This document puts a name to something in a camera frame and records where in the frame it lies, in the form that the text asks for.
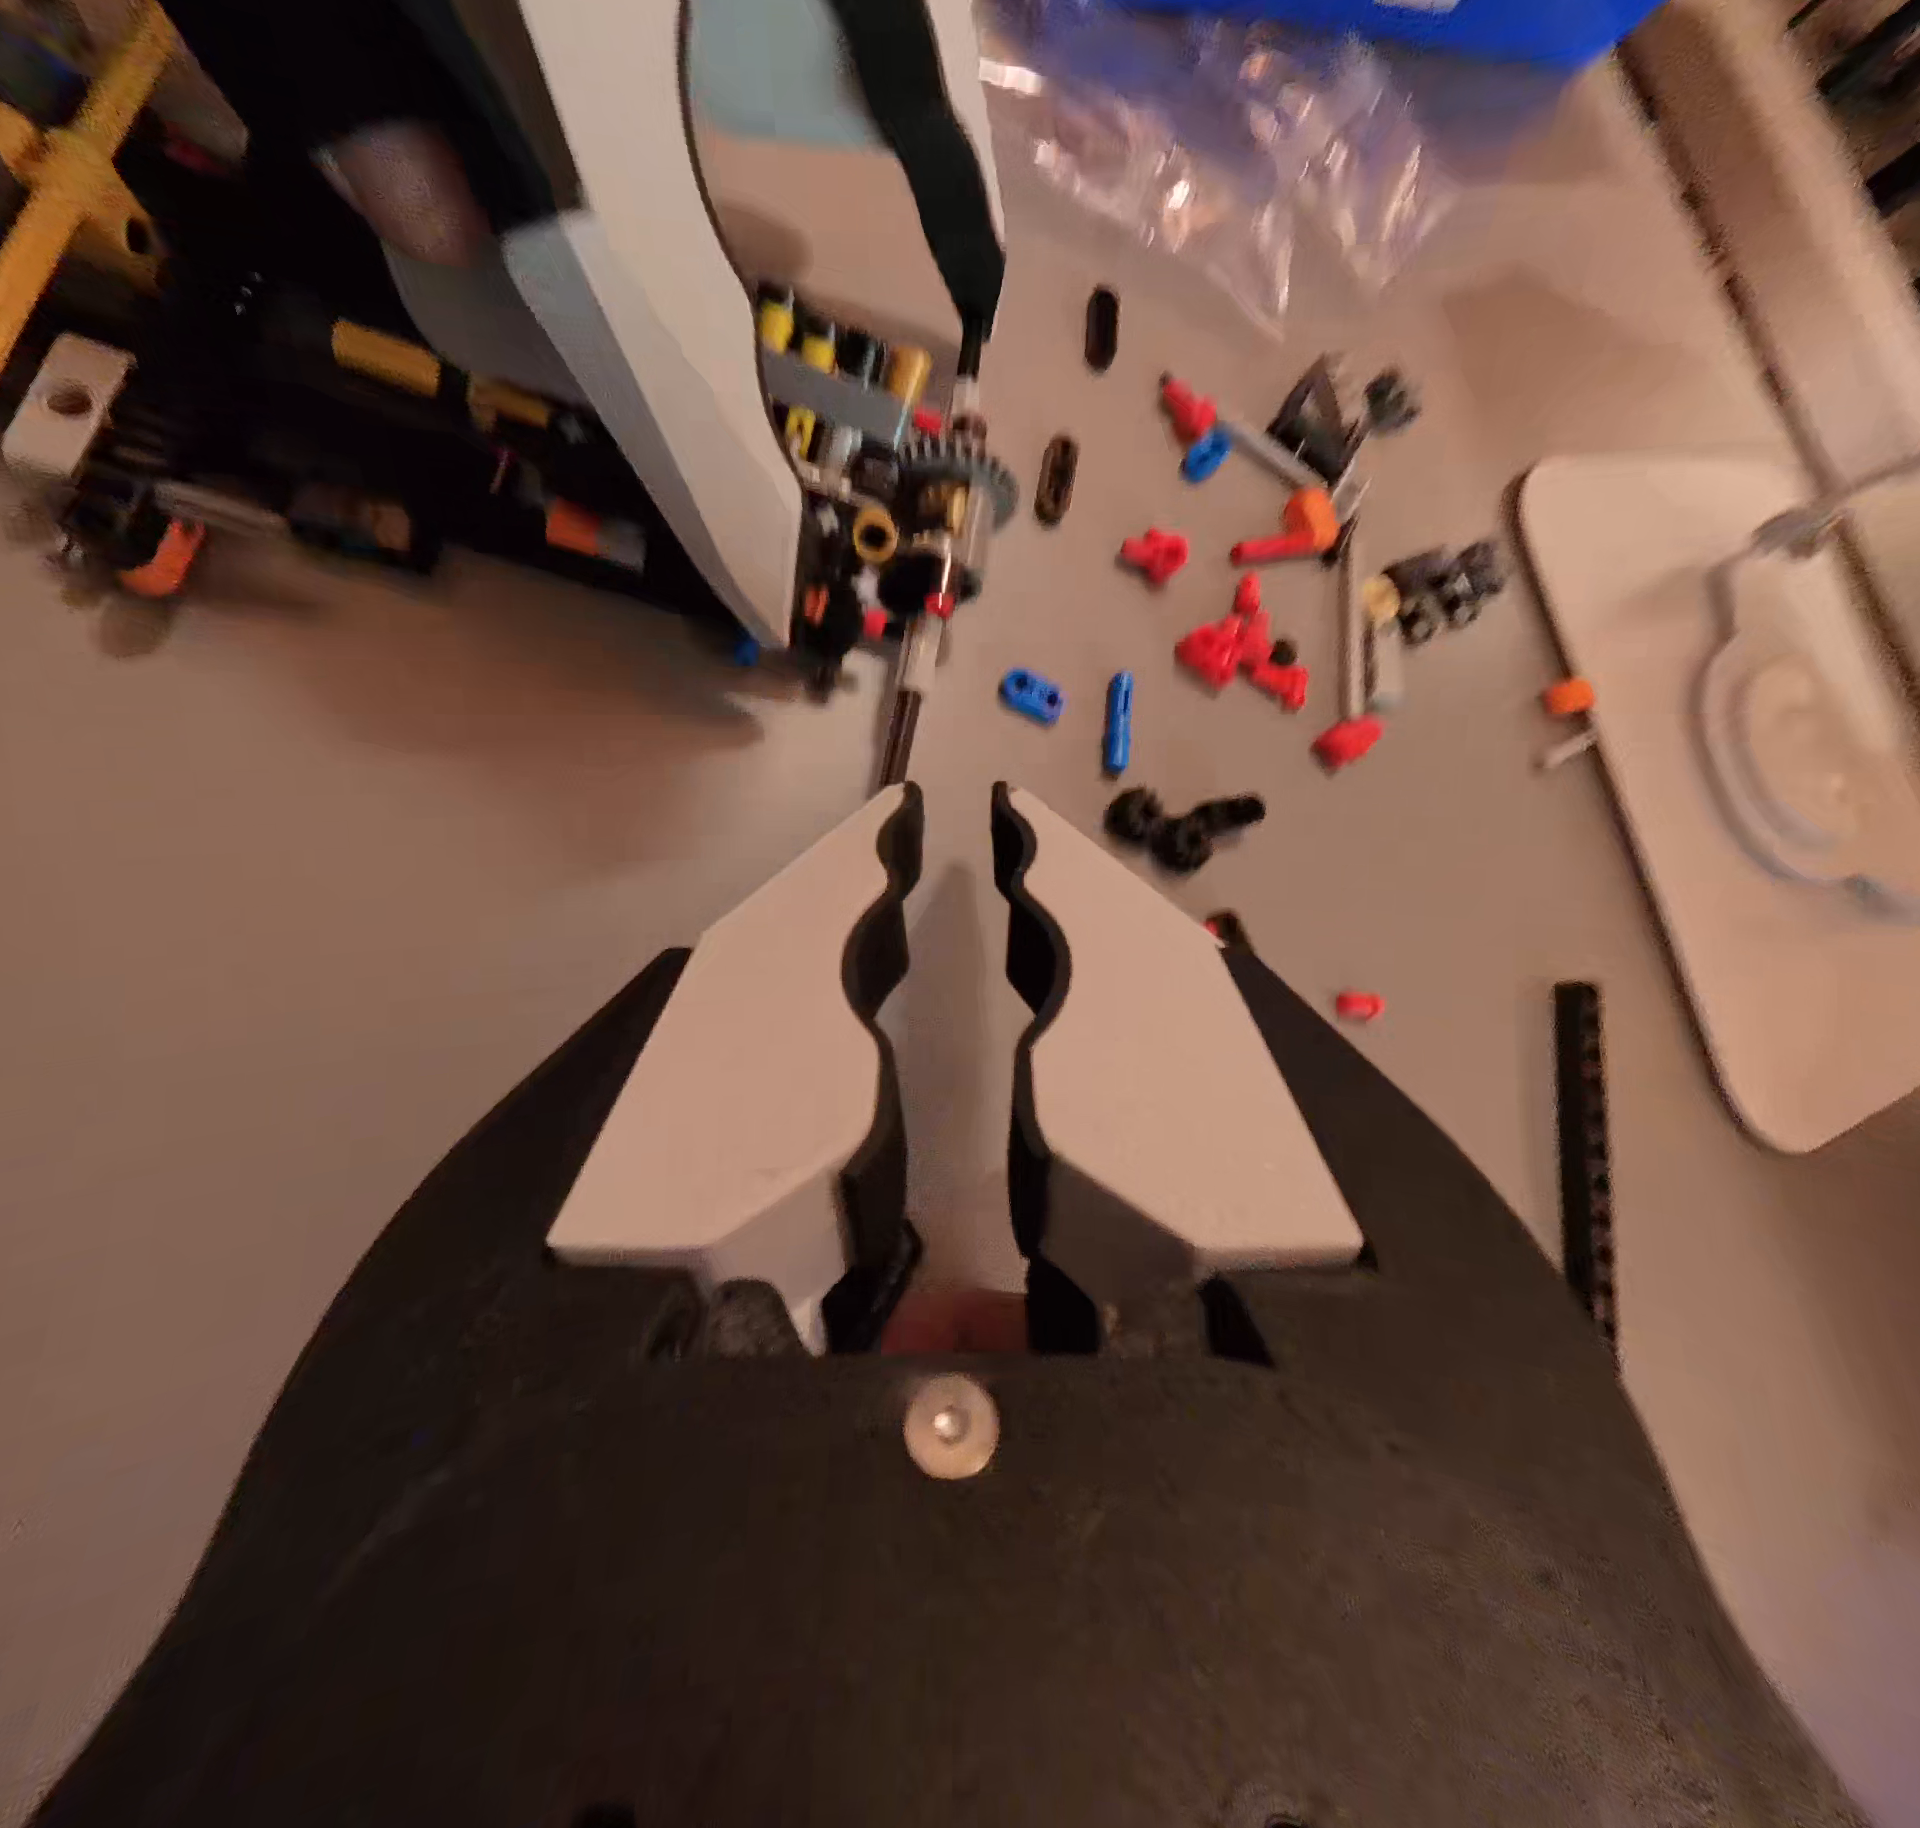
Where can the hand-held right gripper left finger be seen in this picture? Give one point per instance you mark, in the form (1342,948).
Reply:
(723,1078)

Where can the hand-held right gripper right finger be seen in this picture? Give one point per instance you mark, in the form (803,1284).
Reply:
(1170,1090)

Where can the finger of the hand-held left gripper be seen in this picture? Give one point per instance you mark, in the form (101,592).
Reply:
(629,135)
(953,28)

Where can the lego car chassis model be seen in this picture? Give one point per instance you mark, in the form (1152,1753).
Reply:
(446,494)

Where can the red lego pins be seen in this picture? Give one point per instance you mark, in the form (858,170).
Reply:
(1239,638)

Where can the small red lego pin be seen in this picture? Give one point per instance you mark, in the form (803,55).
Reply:
(1356,1006)

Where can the black lego connector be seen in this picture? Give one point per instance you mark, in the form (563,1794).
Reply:
(1184,839)

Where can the small black lego gear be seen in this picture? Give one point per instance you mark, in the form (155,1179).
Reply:
(1137,814)

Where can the black lego pin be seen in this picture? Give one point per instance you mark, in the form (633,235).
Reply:
(1239,814)

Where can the black thin lego liftarm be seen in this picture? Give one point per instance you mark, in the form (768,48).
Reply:
(1057,473)
(1101,328)

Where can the blue lego pin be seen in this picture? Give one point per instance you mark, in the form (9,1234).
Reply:
(1118,725)

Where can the red lego axle connector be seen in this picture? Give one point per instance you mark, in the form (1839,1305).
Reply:
(1184,411)
(1342,742)

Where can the long black lego beam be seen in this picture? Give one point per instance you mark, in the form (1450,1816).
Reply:
(1581,1152)

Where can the small blue lego piece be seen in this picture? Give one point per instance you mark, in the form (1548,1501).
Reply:
(1033,694)

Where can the light grey lego beam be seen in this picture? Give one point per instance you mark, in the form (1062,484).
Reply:
(1388,674)

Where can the long grey lego axle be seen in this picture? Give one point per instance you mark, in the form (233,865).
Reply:
(1356,638)
(1272,461)

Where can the blue thin lego liftarm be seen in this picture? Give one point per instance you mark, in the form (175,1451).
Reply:
(1206,461)

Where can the short grey lego axle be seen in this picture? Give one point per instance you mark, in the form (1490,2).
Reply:
(1564,753)

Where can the tan round lego piece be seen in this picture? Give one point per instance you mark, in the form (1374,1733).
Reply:
(1380,594)

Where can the red lego axle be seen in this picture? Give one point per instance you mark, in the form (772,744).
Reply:
(1263,552)

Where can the orange lego bush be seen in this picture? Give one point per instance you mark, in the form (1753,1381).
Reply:
(1571,694)

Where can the dark grey double lego connector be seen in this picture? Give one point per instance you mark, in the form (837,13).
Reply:
(1474,576)
(1393,401)

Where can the orange lego connector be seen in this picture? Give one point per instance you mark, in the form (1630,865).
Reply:
(1310,512)

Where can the clear plastic bag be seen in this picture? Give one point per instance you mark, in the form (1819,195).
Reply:
(1350,208)
(1110,135)

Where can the white rounded board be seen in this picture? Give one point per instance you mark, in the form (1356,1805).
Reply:
(1627,614)

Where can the clear plastic holder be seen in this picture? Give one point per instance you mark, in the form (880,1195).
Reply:
(1800,744)

